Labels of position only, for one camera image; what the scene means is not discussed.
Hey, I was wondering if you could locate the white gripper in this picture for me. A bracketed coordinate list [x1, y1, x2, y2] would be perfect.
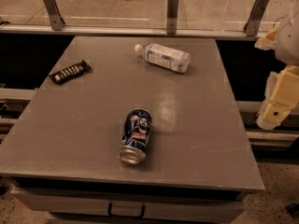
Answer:
[254, 4, 299, 130]

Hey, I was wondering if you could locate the left metal railing bracket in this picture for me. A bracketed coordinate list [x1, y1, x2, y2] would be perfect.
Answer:
[43, 0, 65, 31]

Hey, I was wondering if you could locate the metal railing base rail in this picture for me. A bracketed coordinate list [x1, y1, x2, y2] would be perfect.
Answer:
[0, 23, 266, 40]

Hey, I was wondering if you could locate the clear blue-label plastic bottle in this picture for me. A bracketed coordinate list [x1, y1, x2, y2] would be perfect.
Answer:
[135, 43, 191, 74]

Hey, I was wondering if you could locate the grey drawer with black handle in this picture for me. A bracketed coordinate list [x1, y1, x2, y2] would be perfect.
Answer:
[11, 187, 244, 224]

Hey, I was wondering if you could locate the blue soda can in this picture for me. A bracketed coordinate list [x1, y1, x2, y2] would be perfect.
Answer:
[118, 108, 152, 165]

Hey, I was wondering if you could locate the right metal railing bracket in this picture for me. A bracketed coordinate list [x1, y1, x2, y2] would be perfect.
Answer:
[244, 0, 269, 36]

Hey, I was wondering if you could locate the metal railing bracket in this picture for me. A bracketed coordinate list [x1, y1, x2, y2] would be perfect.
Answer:
[244, 0, 269, 36]
[43, 0, 65, 31]
[166, 0, 179, 35]

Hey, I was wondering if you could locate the black snack bar wrapper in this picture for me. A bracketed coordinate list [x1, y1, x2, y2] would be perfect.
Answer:
[49, 60, 92, 85]

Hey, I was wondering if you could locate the middle metal railing bracket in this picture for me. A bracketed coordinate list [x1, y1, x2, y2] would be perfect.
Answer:
[166, 0, 179, 35]

